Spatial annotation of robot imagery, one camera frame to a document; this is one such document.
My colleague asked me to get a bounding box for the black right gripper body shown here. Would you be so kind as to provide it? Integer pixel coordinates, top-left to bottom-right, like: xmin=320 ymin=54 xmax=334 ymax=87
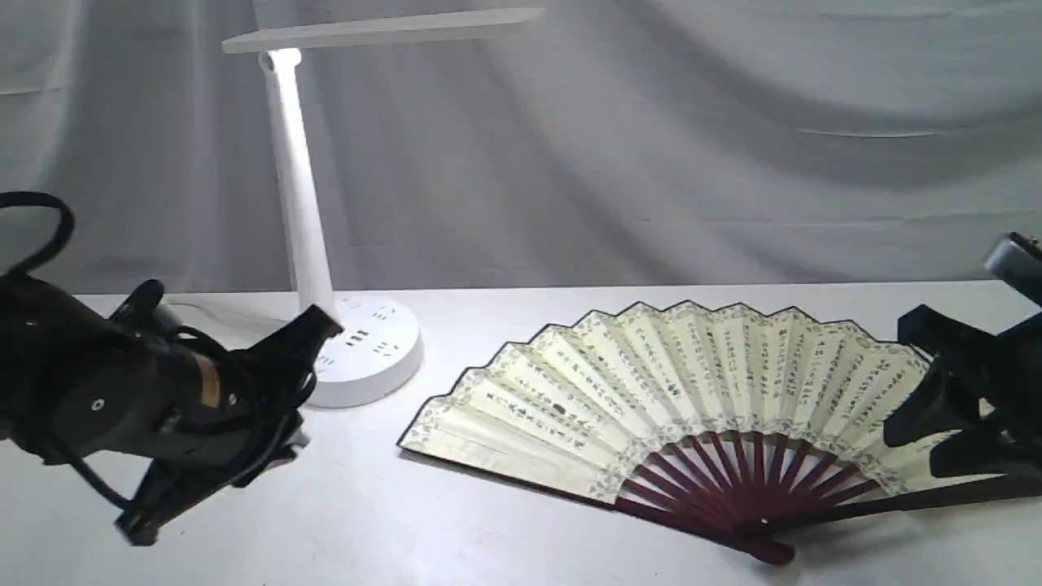
xmin=898 ymin=306 xmax=1040 ymax=445

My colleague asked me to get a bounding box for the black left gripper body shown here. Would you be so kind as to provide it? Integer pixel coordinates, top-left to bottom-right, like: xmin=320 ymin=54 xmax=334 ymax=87
xmin=0 ymin=273 xmax=318 ymax=497

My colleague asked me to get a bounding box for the paper folding fan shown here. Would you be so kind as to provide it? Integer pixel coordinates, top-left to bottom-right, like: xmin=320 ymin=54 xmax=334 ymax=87
xmin=398 ymin=300 xmax=1040 ymax=565

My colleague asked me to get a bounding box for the white desk lamp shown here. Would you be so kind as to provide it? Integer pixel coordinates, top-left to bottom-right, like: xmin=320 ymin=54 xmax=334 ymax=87
xmin=221 ymin=5 xmax=544 ymax=409

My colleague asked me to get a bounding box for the grey backdrop cloth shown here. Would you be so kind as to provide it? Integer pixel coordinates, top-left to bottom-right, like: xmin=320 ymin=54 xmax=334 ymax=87
xmin=1 ymin=1 xmax=1041 ymax=294

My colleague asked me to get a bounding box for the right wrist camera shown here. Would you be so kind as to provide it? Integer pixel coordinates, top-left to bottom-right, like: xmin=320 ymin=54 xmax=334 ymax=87
xmin=983 ymin=231 xmax=1041 ymax=307

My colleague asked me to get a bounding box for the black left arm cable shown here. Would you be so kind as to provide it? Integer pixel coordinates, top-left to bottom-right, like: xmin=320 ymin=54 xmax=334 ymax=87
xmin=0 ymin=190 xmax=76 ymax=282

